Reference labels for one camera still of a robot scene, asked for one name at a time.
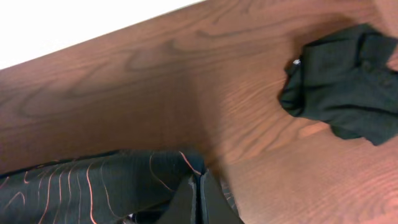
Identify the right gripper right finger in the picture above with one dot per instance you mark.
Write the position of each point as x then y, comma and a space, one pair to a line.
215, 208

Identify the black garment at right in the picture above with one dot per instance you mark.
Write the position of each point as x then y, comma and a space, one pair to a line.
343, 80

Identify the black patterned sports jersey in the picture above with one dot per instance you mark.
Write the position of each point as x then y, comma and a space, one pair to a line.
116, 187

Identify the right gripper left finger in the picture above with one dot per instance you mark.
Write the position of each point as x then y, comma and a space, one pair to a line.
183, 206

